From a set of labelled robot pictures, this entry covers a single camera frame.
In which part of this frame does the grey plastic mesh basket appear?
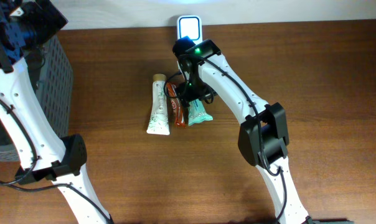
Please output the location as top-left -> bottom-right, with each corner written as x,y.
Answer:
0,35 -> 73,162

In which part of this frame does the teal snack packet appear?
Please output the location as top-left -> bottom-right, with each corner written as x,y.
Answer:
188,100 -> 213,126

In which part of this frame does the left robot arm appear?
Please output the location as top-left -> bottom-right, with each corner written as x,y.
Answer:
0,1 -> 113,223

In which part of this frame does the orange red snack bar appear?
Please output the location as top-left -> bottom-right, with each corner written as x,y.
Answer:
166,83 -> 186,128

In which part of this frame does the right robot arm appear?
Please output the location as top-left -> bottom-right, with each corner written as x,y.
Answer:
172,37 -> 313,223

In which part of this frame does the white floral cream tube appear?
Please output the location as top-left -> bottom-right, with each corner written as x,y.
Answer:
146,73 -> 170,135

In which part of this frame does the white barcode scanner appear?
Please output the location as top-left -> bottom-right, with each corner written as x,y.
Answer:
177,15 -> 203,44

